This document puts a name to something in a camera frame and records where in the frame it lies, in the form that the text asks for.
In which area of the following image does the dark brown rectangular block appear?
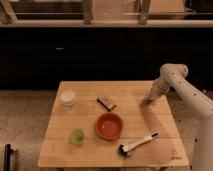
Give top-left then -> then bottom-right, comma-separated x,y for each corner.
97,97 -> 116,111

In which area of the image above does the red bowl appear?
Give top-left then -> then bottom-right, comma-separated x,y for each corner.
95,112 -> 123,141

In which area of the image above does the black object at floor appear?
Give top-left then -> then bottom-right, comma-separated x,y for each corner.
3,144 -> 14,171

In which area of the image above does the grey towel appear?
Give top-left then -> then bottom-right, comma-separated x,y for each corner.
140,99 -> 151,107

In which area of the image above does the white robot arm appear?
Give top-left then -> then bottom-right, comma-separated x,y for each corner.
144,63 -> 213,171

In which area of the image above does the white handled dish brush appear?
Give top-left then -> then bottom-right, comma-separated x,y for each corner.
118,133 -> 159,156

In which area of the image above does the small green cup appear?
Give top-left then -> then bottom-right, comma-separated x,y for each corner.
69,129 -> 85,145

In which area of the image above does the wooden table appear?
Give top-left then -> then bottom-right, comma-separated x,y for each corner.
38,81 -> 189,168

